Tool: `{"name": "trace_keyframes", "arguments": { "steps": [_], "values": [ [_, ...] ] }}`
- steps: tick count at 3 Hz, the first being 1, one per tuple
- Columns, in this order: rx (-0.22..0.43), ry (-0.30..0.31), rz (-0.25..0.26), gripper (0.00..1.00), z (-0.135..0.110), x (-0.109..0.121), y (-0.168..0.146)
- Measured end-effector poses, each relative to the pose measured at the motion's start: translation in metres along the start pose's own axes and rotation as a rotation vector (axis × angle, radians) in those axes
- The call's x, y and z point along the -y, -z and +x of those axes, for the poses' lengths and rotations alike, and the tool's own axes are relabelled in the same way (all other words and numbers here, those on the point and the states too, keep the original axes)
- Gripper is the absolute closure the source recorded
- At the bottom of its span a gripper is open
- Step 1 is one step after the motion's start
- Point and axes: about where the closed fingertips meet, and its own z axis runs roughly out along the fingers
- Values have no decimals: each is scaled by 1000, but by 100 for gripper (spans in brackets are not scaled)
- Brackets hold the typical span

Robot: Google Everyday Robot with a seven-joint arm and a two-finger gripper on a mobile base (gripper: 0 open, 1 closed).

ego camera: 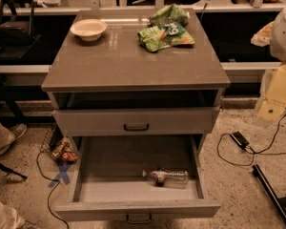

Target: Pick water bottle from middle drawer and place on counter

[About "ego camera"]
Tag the person's shoe and leg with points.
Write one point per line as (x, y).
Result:
(9, 135)

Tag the closed upper grey drawer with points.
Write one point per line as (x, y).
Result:
(172, 121)

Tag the black chair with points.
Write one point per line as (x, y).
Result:
(16, 36)

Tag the person's knee lower left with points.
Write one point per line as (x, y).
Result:
(9, 218)

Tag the green chip bag rear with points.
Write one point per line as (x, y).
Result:
(170, 14)

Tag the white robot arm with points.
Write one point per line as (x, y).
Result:
(274, 35)

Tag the clear plastic water bottle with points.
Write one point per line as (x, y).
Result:
(167, 178)

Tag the green chip bag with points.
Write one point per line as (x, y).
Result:
(163, 36)
(170, 14)

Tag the white paper bowl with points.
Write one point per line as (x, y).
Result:
(88, 29)

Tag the blue tape cross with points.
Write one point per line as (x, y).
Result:
(62, 174)

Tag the wire basket with snacks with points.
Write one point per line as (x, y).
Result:
(58, 147)

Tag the grey drawer cabinet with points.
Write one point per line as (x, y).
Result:
(115, 72)

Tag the black power adapter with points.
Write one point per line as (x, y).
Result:
(239, 139)

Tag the green chip bag front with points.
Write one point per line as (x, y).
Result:
(163, 36)

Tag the open lower grey drawer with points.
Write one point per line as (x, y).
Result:
(107, 182)

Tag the black metal stand leg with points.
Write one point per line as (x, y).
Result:
(279, 203)

